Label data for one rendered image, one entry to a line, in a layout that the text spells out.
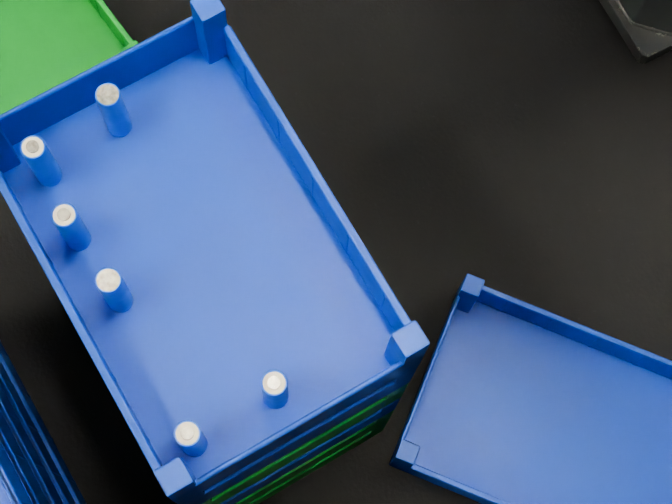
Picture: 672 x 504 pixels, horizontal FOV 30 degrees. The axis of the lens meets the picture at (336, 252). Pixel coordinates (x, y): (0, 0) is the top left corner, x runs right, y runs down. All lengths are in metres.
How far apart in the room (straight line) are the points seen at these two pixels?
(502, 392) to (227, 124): 0.50
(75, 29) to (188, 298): 0.59
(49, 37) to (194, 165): 0.53
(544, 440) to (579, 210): 0.26
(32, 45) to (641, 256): 0.71
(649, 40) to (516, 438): 0.47
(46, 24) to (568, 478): 0.75
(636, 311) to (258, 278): 0.57
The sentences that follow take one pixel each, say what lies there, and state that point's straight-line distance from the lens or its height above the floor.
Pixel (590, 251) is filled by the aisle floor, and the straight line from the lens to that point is 1.38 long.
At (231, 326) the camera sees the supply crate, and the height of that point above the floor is 0.40.
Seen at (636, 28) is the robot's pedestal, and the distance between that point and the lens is 1.46.
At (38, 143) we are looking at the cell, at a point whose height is 0.47.
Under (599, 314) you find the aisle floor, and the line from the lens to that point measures 1.37.
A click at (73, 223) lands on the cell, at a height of 0.47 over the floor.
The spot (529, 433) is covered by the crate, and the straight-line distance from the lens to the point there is 1.33.
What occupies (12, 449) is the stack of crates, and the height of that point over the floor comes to 0.29.
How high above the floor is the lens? 1.30
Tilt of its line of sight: 75 degrees down
